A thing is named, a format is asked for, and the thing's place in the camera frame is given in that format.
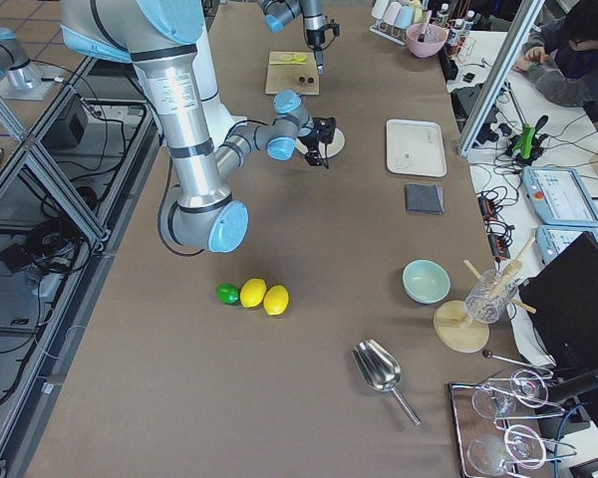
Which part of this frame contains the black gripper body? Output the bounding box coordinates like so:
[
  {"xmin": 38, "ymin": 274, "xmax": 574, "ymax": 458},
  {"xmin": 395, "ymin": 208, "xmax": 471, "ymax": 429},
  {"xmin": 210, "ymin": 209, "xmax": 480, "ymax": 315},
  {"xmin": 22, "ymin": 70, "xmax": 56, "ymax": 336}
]
[
  {"xmin": 305, "ymin": 29, "xmax": 326, "ymax": 51},
  {"xmin": 298, "ymin": 129, "xmax": 323, "ymax": 155}
]

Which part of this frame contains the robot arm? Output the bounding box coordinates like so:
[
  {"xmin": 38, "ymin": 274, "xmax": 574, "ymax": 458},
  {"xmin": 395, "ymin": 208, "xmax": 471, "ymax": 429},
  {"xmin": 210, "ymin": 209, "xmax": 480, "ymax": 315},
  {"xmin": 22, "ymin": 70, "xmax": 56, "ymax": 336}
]
[
  {"xmin": 61, "ymin": 1, "xmax": 336, "ymax": 253},
  {"xmin": 257, "ymin": 0, "xmax": 328, "ymax": 76}
]

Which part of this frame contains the cream rectangular tray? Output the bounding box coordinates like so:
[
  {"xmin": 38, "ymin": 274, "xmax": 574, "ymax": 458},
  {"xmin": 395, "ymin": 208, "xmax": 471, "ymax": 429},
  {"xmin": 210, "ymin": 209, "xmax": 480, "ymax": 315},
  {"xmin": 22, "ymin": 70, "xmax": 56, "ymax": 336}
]
[{"xmin": 386, "ymin": 119, "xmax": 448, "ymax": 177}]

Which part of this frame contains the wine glass rack tray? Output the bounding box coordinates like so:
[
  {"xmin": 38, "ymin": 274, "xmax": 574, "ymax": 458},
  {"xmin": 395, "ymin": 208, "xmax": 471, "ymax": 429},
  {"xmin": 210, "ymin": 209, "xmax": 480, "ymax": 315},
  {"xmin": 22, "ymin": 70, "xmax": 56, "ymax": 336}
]
[{"xmin": 448, "ymin": 368, "xmax": 577, "ymax": 477}]

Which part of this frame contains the cream round plate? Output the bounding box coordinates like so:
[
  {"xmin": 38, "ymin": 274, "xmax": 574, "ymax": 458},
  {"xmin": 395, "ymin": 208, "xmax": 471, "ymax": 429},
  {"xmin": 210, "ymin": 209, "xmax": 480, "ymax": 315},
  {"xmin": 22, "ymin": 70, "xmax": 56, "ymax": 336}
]
[{"xmin": 296, "ymin": 127, "xmax": 345, "ymax": 158}]

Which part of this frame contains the wooden cutting board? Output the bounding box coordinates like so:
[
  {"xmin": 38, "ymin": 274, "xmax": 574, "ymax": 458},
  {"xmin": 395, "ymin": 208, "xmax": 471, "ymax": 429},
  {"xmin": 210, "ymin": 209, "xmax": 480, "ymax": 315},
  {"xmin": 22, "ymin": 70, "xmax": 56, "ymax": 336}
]
[{"xmin": 264, "ymin": 51, "xmax": 320, "ymax": 96}]

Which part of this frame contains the white cup rack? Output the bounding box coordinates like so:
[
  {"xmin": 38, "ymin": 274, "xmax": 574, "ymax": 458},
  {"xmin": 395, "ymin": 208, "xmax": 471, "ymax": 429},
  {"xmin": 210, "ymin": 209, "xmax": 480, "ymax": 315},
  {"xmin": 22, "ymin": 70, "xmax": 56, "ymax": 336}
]
[{"xmin": 369, "ymin": 0, "xmax": 429, "ymax": 46}]

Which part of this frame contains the grey folded cloth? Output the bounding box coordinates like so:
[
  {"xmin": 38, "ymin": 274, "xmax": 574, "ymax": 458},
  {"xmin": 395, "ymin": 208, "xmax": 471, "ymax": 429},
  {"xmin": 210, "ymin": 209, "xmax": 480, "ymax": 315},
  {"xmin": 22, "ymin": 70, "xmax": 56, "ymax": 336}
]
[{"xmin": 405, "ymin": 183, "xmax": 445, "ymax": 215}]

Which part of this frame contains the metal muddler in bowl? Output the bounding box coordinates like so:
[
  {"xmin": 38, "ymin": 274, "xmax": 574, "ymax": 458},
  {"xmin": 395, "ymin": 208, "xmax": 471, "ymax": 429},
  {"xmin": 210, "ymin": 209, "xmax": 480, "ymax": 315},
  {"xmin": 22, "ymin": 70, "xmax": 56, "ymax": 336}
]
[{"xmin": 418, "ymin": 10, "xmax": 433, "ymax": 43}]

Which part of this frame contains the pink bowl with ice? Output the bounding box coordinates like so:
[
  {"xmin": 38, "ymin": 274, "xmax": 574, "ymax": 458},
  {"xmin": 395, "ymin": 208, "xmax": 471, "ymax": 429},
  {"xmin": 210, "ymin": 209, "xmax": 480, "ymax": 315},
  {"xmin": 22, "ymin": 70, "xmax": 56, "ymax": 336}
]
[{"xmin": 406, "ymin": 24, "xmax": 449, "ymax": 58}]

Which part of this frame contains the yellow lemon far from lime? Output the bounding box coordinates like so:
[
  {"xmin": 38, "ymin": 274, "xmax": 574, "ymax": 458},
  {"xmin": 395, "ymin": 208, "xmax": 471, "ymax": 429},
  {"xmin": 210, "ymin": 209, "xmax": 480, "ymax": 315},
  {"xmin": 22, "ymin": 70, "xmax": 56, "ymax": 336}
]
[{"xmin": 263, "ymin": 285, "xmax": 290, "ymax": 317}]

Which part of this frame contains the yellow lemon near lime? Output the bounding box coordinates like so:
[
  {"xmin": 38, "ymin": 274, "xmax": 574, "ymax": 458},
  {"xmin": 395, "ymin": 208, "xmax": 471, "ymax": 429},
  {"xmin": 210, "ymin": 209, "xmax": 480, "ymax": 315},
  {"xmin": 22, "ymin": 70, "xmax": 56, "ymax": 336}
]
[{"xmin": 239, "ymin": 278, "xmax": 267, "ymax": 309}]

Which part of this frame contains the mint green bowl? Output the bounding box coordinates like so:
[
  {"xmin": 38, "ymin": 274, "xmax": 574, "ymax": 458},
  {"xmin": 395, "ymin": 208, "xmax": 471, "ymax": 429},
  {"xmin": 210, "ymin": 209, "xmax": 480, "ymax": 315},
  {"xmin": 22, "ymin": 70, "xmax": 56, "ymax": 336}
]
[{"xmin": 402, "ymin": 259, "xmax": 450, "ymax": 305}]

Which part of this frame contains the green lime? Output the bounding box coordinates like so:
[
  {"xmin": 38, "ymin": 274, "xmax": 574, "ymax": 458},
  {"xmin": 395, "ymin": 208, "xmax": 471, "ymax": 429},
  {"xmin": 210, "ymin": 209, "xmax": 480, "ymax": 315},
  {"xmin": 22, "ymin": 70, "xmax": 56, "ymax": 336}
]
[{"xmin": 215, "ymin": 283, "xmax": 240, "ymax": 305}]

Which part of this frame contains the wooden cup stand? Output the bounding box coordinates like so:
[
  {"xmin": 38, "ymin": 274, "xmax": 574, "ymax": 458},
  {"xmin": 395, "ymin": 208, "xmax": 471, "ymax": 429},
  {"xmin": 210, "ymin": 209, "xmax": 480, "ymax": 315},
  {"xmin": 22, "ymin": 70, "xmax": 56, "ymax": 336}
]
[{"xmin": 434, "ymin": 236, "xmax": 536, "ymax": 353}]

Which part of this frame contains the clear glass mug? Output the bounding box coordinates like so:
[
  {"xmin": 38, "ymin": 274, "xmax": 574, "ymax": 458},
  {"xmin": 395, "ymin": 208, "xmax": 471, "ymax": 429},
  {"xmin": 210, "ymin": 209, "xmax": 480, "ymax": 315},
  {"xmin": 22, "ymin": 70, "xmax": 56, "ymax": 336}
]
[{"xmin": 464, "ymin": 270, "xmax": 517, "ymax": 325}]

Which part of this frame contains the metal scoop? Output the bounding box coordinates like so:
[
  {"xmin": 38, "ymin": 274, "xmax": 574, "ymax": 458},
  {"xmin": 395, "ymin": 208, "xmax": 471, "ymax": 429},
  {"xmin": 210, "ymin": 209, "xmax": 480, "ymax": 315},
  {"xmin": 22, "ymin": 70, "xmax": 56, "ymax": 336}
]
[{"xmin": 352, "ymin": 339, "xmax": 422, "ymax": 427}]

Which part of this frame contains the upper blue teach pendant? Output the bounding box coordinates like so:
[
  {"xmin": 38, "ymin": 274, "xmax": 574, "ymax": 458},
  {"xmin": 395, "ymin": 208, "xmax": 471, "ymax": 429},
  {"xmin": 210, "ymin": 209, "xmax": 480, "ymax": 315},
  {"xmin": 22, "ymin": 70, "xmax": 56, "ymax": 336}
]
[{"xmin": 521, "ymin": 166, "xmax": 598, "ymax": 228}]

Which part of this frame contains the blue teach pendant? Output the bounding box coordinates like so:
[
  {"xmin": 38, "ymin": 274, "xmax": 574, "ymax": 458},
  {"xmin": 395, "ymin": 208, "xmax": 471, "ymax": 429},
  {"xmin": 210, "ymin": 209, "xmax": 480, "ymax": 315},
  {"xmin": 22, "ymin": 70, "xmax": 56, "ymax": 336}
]
[
  {"xmin": 534, "ymin": 225, "xmax": 586, "ymax": 265},
  {"xmin": 521, "ymin": 166, "xmax": 598, "ymax": 228}
]

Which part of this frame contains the lower blue teach pendant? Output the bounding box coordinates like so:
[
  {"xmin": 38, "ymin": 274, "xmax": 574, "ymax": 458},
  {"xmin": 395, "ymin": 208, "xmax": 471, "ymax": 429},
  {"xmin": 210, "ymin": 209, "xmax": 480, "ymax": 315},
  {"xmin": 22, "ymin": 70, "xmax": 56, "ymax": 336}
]
[{"xmin": 534, "ymin": 225, "xmax": 586, "ymax": 265}]

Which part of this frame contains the person in grey sweater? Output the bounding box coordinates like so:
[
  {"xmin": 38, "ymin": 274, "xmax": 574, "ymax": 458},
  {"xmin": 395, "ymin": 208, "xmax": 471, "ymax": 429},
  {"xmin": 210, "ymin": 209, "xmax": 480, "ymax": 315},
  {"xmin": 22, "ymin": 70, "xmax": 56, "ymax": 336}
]
[{"xmin": 514, "ymin": 0, "xmax": 598, "ymax": 122}]

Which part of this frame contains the black computer monitor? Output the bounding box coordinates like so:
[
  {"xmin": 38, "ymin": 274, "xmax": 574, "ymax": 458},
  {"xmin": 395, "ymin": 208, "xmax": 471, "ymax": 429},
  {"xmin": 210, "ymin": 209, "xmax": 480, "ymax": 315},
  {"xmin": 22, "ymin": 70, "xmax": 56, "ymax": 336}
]
[{"xmin": 520, "ymin": 232, "xmax": 598, "ymax": 369}]

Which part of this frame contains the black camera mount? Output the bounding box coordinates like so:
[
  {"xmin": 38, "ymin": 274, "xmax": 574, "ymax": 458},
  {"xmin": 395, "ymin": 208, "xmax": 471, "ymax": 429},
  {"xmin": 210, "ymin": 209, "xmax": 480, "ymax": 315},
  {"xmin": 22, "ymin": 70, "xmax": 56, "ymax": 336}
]
[
  {"xmin": 325, "ymin": 19, "xmax": 340, "ymax": 38},
  {"xmin": 313, "ymin": 117, "xmax": 337, "ymax": 145}
]

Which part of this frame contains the aluminium frame post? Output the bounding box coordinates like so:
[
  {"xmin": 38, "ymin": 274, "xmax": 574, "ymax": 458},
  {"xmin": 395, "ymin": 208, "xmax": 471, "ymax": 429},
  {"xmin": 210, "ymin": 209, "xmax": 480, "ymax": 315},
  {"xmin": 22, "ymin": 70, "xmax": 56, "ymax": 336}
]
[{"xmin": 457, "ymin": 0, "xmax": 544, "ymax": 157}]

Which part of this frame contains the green handled grabber tool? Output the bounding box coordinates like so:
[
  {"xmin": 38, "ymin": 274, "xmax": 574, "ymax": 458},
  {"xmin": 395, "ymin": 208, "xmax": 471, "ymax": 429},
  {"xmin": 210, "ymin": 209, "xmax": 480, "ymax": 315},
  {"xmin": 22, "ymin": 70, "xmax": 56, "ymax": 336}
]
[{"xmin": 506, "ymin": 115, "xmax": 549, "ymax": 165}]

